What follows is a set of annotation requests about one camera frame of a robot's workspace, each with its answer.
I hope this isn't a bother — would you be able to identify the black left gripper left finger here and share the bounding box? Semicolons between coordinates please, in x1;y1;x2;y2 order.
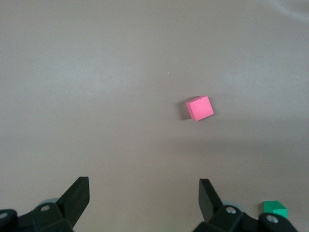
0;176;90;232

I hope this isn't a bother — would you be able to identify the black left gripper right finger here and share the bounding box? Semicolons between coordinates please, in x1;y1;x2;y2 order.
193;178;298;232

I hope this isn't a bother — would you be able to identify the green foam cube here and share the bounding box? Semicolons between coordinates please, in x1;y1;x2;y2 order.
262;200;288;220

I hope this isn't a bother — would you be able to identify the pink foam cube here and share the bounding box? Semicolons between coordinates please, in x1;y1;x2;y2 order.
185;95;215;122

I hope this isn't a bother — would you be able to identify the brown table mat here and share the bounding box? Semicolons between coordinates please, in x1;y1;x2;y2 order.
0;0;309;232

